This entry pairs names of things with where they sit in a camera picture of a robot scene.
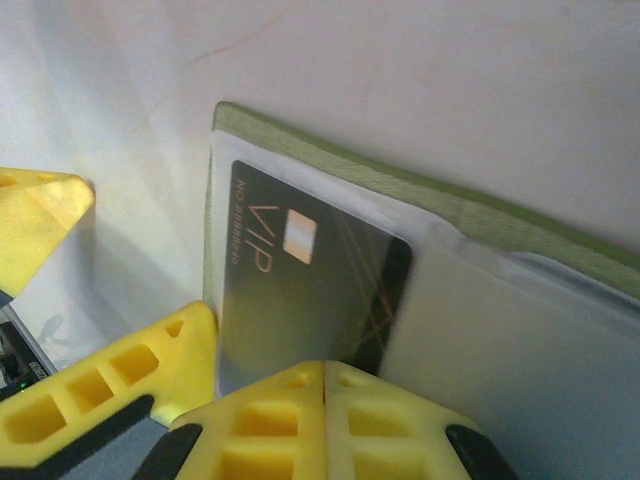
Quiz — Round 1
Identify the black VIP credit card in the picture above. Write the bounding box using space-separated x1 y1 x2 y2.
214 158 415 401

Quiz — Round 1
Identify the green card holder wallet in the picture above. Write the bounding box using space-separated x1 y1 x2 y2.
201 99 640 480

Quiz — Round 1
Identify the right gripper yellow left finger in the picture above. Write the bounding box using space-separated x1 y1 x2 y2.
133 360 329 480

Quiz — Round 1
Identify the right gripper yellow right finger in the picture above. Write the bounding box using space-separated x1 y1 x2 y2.
324 360 522 480

